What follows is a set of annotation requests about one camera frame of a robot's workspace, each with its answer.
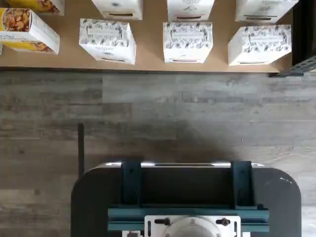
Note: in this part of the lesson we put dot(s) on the teal metal mount frame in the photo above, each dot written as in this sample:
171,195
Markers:
130,214

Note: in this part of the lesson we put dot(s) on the yellow white granola box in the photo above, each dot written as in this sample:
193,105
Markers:
37,5
37,32

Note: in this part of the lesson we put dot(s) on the white mounting plate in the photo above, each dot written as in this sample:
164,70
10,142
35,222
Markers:
154,227

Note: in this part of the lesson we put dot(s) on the white floral print box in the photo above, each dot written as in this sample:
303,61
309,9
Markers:
259,47
107,42
187,42
190,8
266,10
117,7

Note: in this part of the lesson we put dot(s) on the dark mobile base cart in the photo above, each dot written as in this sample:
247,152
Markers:
93,197

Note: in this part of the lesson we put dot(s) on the black antenna rod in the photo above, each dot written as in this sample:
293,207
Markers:
81,148

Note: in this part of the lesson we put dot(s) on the black metal shelving unit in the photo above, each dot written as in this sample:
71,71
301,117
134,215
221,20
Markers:
148,67

